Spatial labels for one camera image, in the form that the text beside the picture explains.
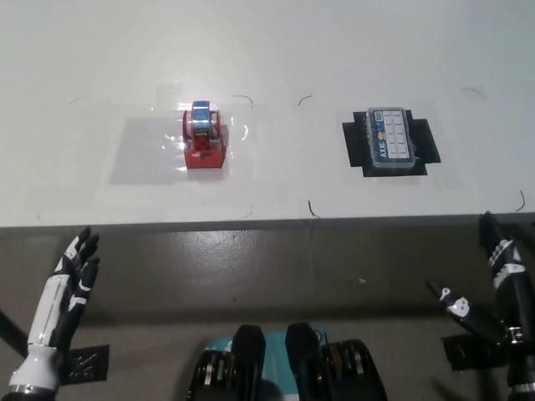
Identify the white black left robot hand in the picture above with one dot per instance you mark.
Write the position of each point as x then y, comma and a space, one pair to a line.
50, 301

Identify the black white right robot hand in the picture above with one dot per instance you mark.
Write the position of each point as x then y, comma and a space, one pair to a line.
518, 301

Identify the clear plastic screw box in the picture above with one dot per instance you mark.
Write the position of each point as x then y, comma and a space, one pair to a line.
390, 138

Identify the black floor tape patch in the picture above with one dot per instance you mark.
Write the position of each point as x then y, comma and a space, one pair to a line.
468, 353
85, 362

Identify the red tape dispenser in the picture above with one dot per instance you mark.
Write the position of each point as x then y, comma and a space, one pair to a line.
203, 142

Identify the black tape patch on table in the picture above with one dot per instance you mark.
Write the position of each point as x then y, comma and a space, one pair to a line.
354, 142

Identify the black slanted bar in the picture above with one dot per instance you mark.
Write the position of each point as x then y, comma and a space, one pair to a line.
12, 332

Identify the black teal robot torso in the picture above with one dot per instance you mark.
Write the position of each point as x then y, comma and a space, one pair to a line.
246, 363

